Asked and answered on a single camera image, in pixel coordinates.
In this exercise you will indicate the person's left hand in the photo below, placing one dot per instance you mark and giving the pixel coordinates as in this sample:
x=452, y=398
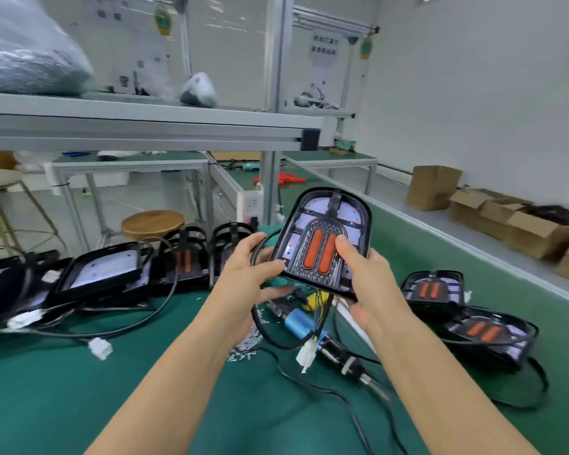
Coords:
x=242, y=289

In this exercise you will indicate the person's right hand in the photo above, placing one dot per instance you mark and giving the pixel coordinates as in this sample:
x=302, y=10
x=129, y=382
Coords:
x=375, y=294

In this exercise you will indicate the heap of small silver screws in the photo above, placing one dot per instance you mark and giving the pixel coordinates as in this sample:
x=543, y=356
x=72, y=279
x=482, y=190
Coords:
x=245, y=348

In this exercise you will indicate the blue black electric screwdriver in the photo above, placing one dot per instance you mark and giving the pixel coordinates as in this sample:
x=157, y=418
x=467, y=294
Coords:
x=302, y=323

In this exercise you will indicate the black cover orange strips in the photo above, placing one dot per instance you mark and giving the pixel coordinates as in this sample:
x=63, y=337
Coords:
x=185, y=260
x=229, y=243
x=320, y=251

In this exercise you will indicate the stack of unassembled lamp housings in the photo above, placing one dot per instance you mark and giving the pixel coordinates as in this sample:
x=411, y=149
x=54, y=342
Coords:
x=104, y=270

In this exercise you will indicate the person's right forearm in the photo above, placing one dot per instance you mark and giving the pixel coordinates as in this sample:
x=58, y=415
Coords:
x=446, y=398

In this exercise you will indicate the person's left forearm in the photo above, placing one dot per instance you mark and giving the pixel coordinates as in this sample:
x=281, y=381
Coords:
x=171, y=398

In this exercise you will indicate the yellow plug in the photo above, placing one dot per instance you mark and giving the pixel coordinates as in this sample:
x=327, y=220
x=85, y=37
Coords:
x=319, y=299

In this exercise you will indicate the white power strip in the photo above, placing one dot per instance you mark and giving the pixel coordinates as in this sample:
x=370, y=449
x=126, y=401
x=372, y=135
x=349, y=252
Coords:
x=251, y=202

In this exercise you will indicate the round brown wooden stool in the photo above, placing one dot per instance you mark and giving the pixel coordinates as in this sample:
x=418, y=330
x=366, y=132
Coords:
x=154, y=223

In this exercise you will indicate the red tool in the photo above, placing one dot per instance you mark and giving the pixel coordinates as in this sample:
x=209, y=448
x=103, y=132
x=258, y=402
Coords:
x=284, y=178

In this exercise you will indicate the green workbench white legs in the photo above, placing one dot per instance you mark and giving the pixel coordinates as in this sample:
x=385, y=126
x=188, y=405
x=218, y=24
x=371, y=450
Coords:
x=332, y=158

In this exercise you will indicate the small green workbench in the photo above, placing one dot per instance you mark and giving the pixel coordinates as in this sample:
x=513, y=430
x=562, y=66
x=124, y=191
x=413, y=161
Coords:
x=133, y=161

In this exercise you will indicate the white handheld device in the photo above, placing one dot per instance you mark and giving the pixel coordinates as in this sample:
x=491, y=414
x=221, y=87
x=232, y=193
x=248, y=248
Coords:
x=199, y=90

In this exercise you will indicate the round beige stool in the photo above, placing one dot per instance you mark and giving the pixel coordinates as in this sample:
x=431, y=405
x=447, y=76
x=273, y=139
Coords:
x=5, y=177

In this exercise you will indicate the clear bag of screws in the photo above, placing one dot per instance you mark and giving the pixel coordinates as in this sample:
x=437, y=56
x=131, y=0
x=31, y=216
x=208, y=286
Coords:
x=28, y=47

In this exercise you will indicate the aluminium shelf frame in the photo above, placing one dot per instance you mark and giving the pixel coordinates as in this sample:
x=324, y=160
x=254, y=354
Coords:
x=123, y=123

